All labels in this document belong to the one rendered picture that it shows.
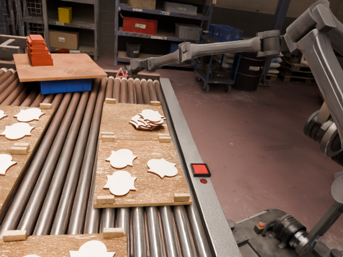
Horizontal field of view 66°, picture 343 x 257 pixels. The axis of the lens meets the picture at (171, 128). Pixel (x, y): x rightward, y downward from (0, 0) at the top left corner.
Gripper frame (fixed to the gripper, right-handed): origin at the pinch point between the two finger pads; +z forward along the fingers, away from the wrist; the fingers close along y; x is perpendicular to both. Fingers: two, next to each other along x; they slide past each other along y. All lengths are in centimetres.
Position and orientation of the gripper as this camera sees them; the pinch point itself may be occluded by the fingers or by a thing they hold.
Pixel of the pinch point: (121, 75)
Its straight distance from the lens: 181.6
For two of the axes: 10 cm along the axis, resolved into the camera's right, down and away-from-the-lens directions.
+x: 3.5, 9.3, 1.1
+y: -3.9, 2.5, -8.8
